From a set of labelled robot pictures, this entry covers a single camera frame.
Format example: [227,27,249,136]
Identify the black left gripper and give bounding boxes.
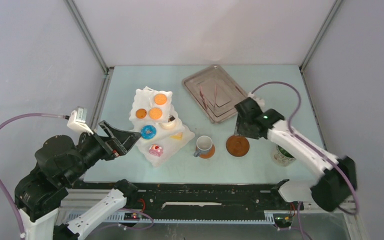
[63,118,143,184]

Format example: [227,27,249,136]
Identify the dark brown wooden saucer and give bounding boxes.
[225,135,250,157]

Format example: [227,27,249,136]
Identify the blue frosted donut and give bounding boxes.
[140,124,157,140]

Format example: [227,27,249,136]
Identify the brown cookie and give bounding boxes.
[135,108,148,119]

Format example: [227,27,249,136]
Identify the pink swiss roll cake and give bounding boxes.
[148,144,164,157]

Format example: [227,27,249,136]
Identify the orange cookie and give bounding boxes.
[153,93,168,105]
[148,107,163,120]

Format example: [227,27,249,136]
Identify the light brown coaster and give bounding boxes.
[199,144,216,159]

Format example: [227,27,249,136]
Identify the white grey mug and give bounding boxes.
[193,135,214,157]

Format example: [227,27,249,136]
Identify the white chocolate donut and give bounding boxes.
[159,115,177,130]

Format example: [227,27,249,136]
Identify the pink-tipped metal tongs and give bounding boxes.
[199,84,217,117]

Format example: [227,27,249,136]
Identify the orange cookie front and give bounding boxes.
[153,93,168,105]

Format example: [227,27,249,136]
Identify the yellow cake slice with cherry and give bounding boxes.
[170,132,184,140]

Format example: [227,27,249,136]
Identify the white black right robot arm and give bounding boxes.
[234,97,358,212]

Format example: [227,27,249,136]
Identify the white spare arm link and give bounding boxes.
[51,189,128,240]

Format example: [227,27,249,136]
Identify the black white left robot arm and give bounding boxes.
[14,121,141,240]

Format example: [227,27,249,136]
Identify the white three-tier dessert stand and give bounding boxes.
[129,86,195,168]

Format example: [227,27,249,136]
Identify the green interior floral mug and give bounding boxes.
[271,145,296,167]

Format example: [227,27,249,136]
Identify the stainless steel tray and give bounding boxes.
[182,64,248,124]

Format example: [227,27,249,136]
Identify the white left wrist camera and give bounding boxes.
[67,106,94,135]

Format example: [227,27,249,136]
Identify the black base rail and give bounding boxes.
[69,180,306,222]

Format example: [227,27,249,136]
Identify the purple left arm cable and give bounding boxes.
[0,113,70,240]

